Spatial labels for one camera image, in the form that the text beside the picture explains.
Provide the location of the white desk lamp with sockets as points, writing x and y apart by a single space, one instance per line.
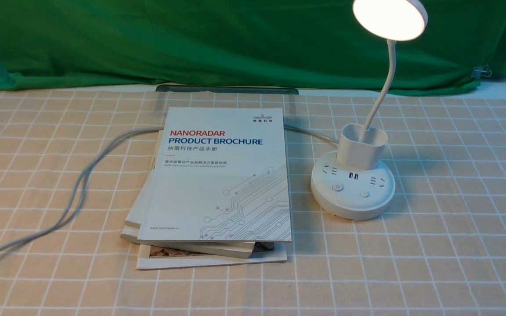
352 182

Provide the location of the white Nanoradar product brochure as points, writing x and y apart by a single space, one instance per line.
220 175

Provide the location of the green backdrop cloth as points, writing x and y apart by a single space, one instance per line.
47 44

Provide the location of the thick book under brochure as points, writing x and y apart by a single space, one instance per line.
235 249

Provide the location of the bottom white magazine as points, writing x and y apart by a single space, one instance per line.
155 258

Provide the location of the beige checked tablecloth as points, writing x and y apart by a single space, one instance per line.
440 249

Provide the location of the metal binder clip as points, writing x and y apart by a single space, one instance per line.
480 72

